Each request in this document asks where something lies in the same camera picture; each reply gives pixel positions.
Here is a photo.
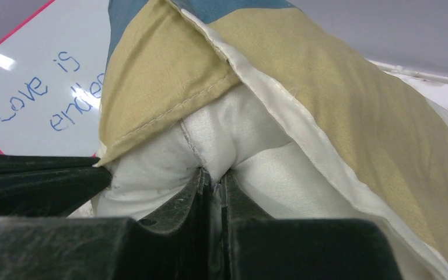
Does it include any pink framed whiteboard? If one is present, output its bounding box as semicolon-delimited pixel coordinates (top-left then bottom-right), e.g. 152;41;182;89
0;1;110;156

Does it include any white pillow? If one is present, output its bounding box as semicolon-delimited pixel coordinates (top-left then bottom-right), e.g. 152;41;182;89
93;85;360;219

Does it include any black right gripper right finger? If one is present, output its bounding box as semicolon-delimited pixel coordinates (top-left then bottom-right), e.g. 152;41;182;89
220;171;273;279

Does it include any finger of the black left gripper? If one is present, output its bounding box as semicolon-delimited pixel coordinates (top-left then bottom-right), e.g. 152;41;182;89
0;155;99;175
0;167;111;218

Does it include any blue beige checked pillowcase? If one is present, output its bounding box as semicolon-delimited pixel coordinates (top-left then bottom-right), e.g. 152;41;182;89
99;1;448;279

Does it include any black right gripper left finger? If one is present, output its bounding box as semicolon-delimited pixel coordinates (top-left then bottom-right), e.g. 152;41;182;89
138;167;211;279

